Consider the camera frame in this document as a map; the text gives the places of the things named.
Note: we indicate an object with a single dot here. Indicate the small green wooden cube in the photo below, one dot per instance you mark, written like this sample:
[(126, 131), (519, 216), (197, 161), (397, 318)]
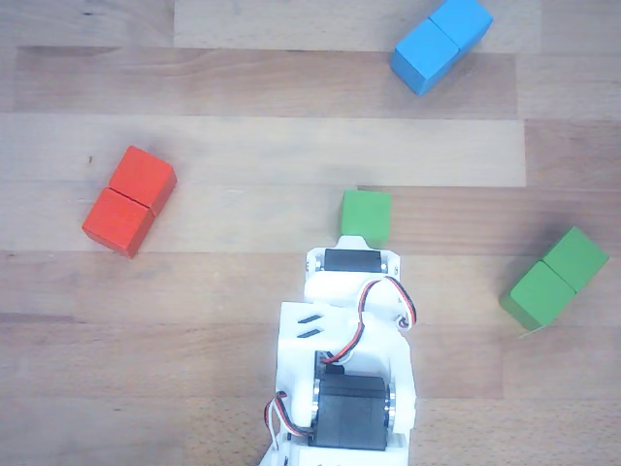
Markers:
[(364, 213)]

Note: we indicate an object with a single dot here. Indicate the long blue wooden block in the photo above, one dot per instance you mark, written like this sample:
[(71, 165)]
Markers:
[(436, 43)]

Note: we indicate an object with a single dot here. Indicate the long green wooden block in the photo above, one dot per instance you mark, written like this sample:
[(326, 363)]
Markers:
[(553, 281)]

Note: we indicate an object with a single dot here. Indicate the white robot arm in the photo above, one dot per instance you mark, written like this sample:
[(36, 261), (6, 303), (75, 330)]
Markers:
[(296, 349)]

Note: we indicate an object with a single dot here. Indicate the long red wooden block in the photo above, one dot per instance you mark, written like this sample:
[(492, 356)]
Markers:
[(128, 204)]

